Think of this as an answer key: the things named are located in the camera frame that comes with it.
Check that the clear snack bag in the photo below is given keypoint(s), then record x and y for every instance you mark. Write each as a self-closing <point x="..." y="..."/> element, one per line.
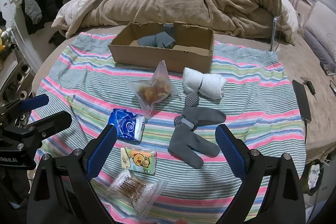
<point x="152" y="92"/>

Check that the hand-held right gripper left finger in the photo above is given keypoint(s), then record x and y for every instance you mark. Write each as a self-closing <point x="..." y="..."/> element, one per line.
<point x="103" y="150"/>

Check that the cotton swab bag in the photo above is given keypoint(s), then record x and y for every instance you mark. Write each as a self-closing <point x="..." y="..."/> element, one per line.
<point x="136" y="187"/>

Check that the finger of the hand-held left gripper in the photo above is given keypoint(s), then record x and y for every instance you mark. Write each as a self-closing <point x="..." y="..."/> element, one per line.
<point x="50" y="121"/>
<point x="36" y="103"/>

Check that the grey rolled sock pair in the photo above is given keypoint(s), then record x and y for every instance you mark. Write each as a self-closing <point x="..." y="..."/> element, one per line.
<point x="165" y="39"/>
<point x="168" y="28"/>
<point x="147" y="41"/>

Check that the white rolled sock pair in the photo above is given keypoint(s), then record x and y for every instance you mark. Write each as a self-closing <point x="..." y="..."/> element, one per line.
<point x="210" y="85"/>

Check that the cartoon print tissue pack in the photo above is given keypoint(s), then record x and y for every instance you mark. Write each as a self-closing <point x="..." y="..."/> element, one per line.
<point x="139" y="159"/>

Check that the grey dotted sock pair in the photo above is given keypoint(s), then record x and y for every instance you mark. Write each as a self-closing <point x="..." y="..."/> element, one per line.
<point x="183" y="140"/>

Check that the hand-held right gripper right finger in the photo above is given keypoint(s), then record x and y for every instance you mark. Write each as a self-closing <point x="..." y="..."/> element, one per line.
<point x="231" y="153"/>

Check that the black phone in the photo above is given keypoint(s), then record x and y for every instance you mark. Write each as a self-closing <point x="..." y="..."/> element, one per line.
<point x="302" y="100"/>

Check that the blue tissue pack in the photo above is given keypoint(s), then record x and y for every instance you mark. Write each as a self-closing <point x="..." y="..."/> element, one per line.
<point x="123" y="123"/>

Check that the black glove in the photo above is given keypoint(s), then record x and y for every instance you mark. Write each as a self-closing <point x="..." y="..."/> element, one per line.
<point x="56" y="39"/>

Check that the white pillow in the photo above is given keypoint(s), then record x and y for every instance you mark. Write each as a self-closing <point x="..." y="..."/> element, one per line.
<point x="288" y="16"/>

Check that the black charger adapter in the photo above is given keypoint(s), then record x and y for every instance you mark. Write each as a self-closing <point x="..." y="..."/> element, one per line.
<point x="309" y="85"/>

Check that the metal chair frame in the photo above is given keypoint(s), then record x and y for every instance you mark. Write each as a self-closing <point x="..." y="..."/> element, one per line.
<point x="274" y="32"/>

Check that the yellow plush toy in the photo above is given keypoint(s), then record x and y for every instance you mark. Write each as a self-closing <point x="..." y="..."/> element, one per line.
<point x="2" y="39"/>

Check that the grey bolster pillow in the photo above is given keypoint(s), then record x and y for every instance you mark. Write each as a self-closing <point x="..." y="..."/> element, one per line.
<point x="317" y="49"/>

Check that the striped cloth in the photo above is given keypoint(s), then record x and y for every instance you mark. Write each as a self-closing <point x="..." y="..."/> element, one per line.
<point x="249" y="108"/>

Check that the brown cardboard box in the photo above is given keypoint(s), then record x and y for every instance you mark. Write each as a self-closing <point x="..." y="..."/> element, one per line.
<point x="157" y="61"/>

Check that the white quilted duvet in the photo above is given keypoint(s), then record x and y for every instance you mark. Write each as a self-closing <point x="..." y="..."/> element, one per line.
<point x="68" y="12"/>

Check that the metal storage shelf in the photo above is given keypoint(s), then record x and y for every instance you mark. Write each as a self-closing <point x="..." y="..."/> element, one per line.
<point x="15" y="71"/>

